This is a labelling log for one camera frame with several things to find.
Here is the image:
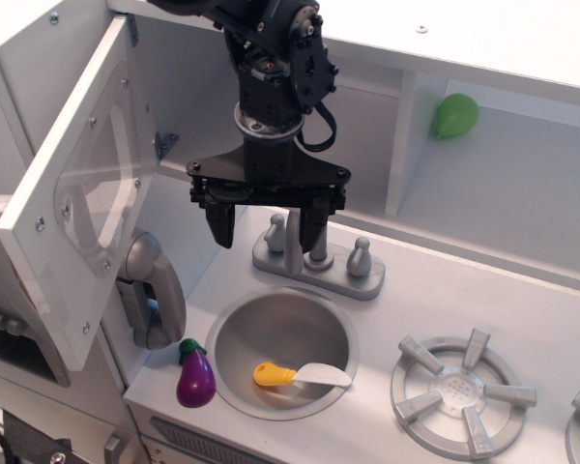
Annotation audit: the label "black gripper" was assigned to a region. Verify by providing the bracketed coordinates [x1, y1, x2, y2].
[187, 139, 351, 251]

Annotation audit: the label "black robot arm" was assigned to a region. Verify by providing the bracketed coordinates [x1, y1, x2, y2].
[155, 1, 351, 252]

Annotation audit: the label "grey toy faucet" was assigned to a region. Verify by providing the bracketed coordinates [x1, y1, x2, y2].
[252, 212, 386, 301]

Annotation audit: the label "round metal sink bowl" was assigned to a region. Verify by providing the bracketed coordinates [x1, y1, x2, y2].
[206, 287, 360, 421]

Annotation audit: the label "grey toy phone handset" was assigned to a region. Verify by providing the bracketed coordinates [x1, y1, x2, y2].
[116, 230, 186, 350]

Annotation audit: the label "purple toy eggplant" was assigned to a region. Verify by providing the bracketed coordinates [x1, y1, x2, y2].
[176, 338, 217, 408]

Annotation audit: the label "white toy kitchen cabinet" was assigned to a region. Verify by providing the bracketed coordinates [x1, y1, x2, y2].
[0, 1, 580, 463]

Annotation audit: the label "green toy pear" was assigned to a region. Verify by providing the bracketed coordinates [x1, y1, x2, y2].
[434, 93, 479, 140]

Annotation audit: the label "grey ice dispenser panel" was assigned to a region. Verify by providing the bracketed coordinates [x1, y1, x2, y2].
[0, 308, 71, 387]

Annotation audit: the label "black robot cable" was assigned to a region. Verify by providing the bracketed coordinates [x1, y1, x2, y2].
[297, 99, 338, 154]

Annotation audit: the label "yellow handled toy knife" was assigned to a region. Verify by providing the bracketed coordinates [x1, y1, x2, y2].
[252, 362, 352, 388]

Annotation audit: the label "grey oven handle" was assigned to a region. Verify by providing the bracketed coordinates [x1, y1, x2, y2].
[103, 435, 126, 464]

